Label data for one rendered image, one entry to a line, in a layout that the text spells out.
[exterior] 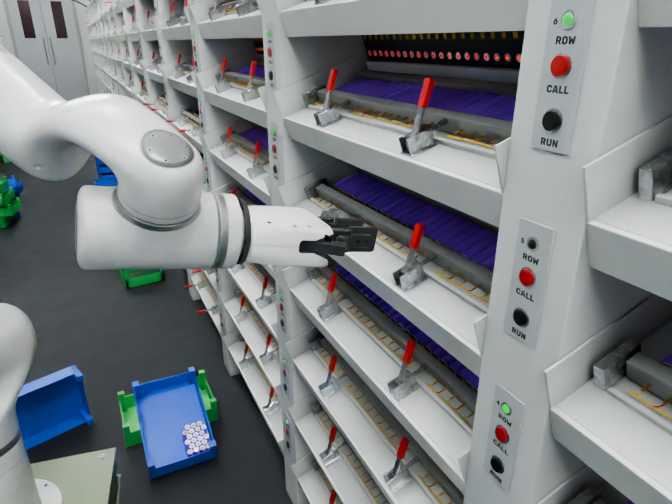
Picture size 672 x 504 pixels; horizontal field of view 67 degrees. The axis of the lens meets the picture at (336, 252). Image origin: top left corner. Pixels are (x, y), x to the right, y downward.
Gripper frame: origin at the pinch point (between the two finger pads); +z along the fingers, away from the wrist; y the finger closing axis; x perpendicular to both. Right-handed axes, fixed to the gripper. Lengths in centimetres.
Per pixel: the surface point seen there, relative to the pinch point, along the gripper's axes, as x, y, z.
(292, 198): -5.9, -42.5, 9.3
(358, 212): -2.9, -22.3, 13.6
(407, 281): -6.4, 0.8, 9.4
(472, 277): -3.0, 7.7, 14.3
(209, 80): 13, -112, 6
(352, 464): -60, -21, 23
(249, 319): -61, -95, 23
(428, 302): -7.4, 5.6, 9.8
